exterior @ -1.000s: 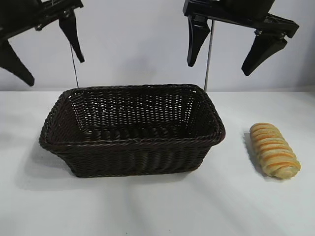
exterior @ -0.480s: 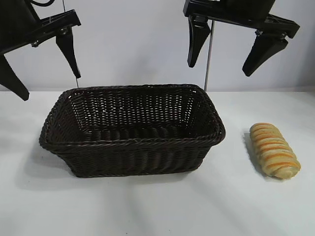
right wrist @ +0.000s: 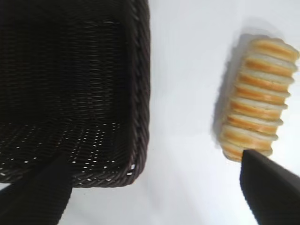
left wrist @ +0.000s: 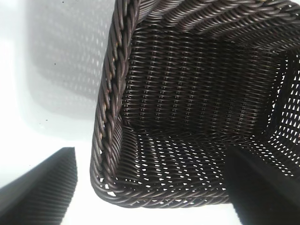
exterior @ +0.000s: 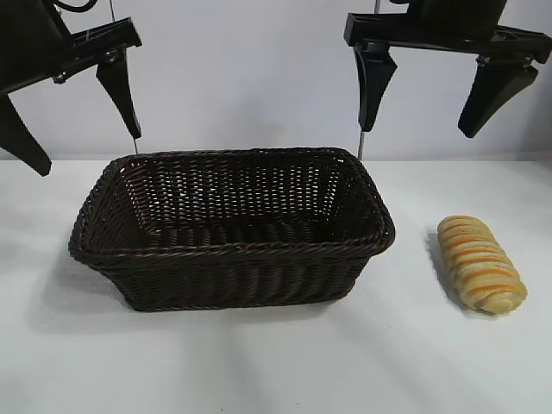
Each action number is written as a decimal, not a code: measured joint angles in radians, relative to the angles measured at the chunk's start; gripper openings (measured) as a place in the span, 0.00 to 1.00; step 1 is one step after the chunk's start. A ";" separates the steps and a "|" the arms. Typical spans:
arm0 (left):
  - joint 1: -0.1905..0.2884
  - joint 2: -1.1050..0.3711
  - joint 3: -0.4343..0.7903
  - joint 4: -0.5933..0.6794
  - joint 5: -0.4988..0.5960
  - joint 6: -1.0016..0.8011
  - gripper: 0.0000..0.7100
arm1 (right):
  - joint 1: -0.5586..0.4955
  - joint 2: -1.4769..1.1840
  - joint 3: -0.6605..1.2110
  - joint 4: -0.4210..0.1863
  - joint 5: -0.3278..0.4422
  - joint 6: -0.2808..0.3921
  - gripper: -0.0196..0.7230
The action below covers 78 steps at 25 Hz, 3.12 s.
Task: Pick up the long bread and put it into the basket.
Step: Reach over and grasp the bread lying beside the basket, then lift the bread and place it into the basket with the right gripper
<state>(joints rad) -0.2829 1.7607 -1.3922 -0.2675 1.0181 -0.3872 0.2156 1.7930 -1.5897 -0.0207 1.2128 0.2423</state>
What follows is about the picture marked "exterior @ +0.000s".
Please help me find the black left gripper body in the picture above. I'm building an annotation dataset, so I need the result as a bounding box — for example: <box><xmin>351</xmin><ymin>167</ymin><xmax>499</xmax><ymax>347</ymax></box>
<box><xmin>0</xmin><ymin>0</ymin><xmax>144</xmax><ymax>98</ymax></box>

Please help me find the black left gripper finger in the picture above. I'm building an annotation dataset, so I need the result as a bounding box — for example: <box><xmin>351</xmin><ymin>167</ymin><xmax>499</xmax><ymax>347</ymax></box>
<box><xmin>0</xmin><ymin>95</ymin><xmax>53</xmax><ymax>179</ymax></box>
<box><xmin>95</xmin><ymin>47</ymin><xmax>142</xmax><ymax>140</ymax></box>

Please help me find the long striped bread loaf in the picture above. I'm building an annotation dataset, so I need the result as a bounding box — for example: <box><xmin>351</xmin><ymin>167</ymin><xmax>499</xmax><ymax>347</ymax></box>
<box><xmin>436</xmin><ymin>214</ymin><xmax>529</xmax><ymax>316</ymax></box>

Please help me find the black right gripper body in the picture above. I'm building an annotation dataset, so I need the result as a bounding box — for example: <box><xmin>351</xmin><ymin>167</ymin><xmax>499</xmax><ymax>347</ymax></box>
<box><xmin>343</xmin><ymin>0</ymin><xmax>547</xmax><ymax>65</ymax></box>

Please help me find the dark brown wicker basket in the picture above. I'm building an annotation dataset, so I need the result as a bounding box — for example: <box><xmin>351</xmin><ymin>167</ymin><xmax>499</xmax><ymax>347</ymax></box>
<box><xmin>67</xmin><ymin>147</ymin><xmax>397</xmax><ymax>313</ymax></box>

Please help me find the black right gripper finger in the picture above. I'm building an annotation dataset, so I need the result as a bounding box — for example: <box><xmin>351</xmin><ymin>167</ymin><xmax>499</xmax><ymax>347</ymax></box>
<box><xmin>457</xmin><ymin>55</ymin><xmax>539</xmax><ymax>139</ymax></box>
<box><xmin>353</xmin><ymin>41</ymin><xmax>398</xmax><ymax>133</ymax></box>

